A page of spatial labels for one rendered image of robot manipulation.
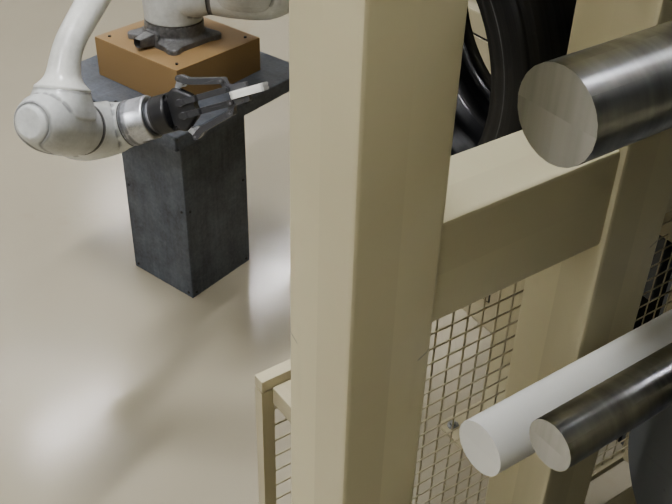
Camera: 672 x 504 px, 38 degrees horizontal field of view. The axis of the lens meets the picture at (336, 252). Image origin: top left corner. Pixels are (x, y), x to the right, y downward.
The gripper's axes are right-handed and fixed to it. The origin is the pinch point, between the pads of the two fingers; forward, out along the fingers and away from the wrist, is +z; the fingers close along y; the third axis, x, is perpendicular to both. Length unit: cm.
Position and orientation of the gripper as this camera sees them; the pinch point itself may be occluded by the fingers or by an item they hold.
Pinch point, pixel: (249, 90)
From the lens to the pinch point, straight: 183.4
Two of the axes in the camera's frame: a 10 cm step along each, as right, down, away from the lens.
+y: 2.6, 9.4, 2.0
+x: -2.6, 2.7, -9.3
